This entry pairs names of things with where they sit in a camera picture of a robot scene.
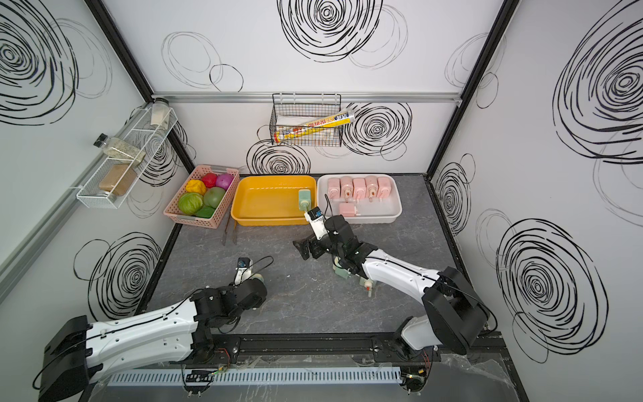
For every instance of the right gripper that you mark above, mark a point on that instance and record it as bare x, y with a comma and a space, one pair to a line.
304, 249

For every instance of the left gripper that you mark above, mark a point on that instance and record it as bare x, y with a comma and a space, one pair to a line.
260, 302

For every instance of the pink sharpener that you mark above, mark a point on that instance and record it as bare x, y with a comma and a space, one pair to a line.
348, 210
371, 187
359, 189
384, 187
334, 188
347, 187

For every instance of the green sharpener square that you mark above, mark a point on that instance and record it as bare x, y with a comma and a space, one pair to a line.
345, 274

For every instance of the white plastic storage box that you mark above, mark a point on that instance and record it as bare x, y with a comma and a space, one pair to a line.
378, 211

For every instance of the yellow plastic storage box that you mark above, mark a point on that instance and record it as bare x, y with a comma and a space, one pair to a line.
272, 200

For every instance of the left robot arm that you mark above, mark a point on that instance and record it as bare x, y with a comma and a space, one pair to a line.
82, 353

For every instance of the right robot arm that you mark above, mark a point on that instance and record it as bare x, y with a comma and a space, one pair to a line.
454, 314

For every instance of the green sharpener right round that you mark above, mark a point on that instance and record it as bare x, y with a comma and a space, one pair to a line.
368, 285

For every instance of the light green toy apple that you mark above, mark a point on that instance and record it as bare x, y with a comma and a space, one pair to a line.
214, 196

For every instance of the green toy cabbage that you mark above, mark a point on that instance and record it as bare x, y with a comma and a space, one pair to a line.
190, 203

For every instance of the pink perforated basket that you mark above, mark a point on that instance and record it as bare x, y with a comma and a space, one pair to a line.
207, 217

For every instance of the magenta toy fruit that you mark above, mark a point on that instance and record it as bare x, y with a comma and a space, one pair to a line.
224, 181

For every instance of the yellow toy fruit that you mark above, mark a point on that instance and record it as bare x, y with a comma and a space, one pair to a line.
196, 186

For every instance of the red toy fruit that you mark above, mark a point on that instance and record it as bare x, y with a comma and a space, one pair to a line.
210, 180

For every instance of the yellow red tube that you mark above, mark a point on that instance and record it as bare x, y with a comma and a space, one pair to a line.
291, 128

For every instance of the brown block on shelf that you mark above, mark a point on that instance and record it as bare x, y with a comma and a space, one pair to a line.
118, 180

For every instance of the clear jar on shelf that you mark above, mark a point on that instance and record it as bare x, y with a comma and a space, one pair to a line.
160, 113

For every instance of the bottle lying on shelf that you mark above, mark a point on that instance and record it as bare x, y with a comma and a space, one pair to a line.
117, 149

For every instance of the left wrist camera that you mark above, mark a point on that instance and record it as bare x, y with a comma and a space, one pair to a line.
243, 270

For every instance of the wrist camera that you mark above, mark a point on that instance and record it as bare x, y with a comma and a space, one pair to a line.
316, 220
243, 270

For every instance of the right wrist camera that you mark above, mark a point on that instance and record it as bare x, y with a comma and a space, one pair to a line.
316, 220

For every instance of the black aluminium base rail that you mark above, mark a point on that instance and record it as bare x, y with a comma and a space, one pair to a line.
382, 347

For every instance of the black wire wall basket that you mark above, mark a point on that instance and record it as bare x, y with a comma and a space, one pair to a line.
307, 105

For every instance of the white slotted cable duct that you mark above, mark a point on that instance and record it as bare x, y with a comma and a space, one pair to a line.
275, 376

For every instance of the white wire wall shelf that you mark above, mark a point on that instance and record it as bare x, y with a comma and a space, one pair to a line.
156, 170

